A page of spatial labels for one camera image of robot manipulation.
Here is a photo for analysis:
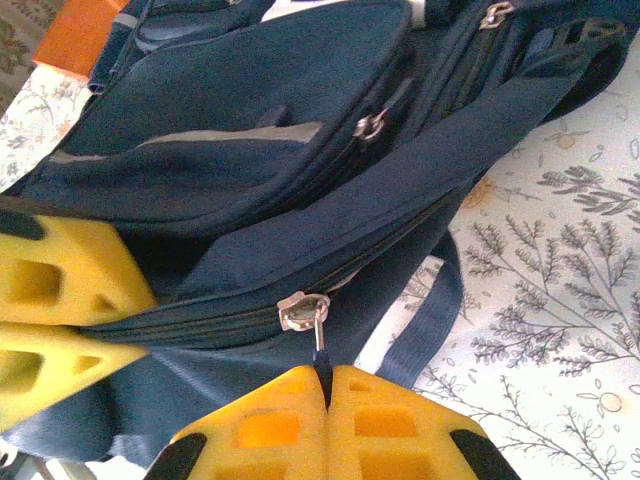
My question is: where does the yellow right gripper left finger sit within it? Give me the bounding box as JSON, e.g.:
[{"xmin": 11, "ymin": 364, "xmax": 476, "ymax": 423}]
[{"xmin": 144, "ymin": 365, "xmax": 330, "ymax": 480}]

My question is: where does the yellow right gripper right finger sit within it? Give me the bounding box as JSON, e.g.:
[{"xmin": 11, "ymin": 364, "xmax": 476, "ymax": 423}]
[{"xmin": 328, "ymin": 365, "xmax": 521, "ymax": 480}]

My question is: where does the navy blue backpack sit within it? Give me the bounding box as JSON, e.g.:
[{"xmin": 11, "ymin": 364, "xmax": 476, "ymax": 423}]
[{"xmin": 0, "ymin": 0, "xmax": 640, "ymax": 466}]

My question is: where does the floral tablecloth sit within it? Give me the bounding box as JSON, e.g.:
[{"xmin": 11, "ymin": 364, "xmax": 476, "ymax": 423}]
[{"xmin": 0, "ymin": 47, "xmax": 640, "ymax": 480}]

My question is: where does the orange wooden board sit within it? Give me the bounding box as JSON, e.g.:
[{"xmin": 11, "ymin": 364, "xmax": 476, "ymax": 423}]
[{"xmin": 32, "ymin": 0, "xmax": 129, "ymax": 81}]

